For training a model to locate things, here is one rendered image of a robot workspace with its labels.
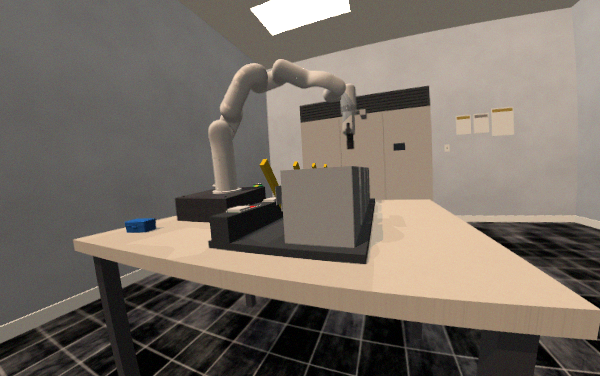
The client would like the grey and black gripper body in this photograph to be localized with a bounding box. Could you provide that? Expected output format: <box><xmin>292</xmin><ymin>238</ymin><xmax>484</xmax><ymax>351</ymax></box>
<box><xmin>341</xmin><ymin>111</ymin><xmax>355</xmax><ymax>135</ymax></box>

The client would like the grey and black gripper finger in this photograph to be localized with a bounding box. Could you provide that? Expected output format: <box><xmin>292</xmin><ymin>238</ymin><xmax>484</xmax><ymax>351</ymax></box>
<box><xmin>346</xmin><ymin>123</ymin><xmax>354</xmax><ymax>149</ymax></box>

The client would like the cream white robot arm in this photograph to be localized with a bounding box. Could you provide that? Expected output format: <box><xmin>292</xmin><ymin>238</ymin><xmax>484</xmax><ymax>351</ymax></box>
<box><xmin>208</xmin><ymin>59</ymin><xmax>367</xmax><ymax>194</ymax></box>

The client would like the small blue box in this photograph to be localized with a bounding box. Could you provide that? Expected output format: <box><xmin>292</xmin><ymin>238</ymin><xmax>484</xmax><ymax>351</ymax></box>
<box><xmin>125</xmin><ymin>218</ymin><xmax>156</xmax><ymax>233</ymax></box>

